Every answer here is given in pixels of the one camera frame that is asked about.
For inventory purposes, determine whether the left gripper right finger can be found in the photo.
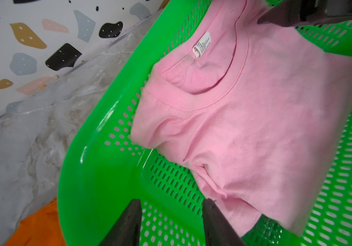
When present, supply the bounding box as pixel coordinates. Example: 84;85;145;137
202;199;246;246

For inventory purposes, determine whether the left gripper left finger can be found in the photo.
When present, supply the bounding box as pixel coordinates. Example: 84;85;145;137
99;199;142;246

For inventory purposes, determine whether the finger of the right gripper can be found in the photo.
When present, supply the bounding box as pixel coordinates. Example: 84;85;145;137
257;0;352;27

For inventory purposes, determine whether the orange t-shirt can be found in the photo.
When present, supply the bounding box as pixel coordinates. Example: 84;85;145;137
5;198;66;246

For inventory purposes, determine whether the pink t-shirt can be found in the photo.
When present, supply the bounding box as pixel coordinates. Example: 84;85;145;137
131;1;352;236

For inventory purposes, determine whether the green plastic basket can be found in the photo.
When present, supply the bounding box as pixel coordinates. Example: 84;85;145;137
58;1;352;246

